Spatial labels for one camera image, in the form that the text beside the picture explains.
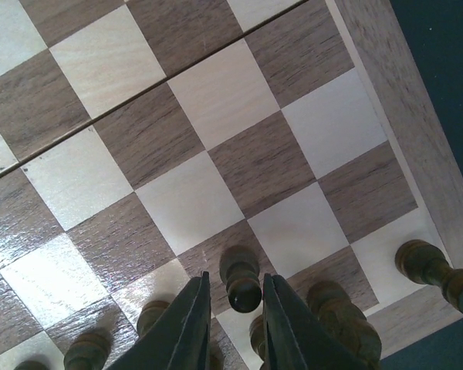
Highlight dark pawn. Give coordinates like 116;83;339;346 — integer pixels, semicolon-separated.
14;360;49;370
137;301;170;338
63;332;111;370
219;245;262;314

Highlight wooden chess board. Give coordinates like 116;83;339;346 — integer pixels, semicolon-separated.
0;1;463;369

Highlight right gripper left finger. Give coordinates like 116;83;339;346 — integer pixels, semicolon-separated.
110;271;211;369

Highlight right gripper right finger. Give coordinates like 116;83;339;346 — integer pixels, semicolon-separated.
263;274;365;369

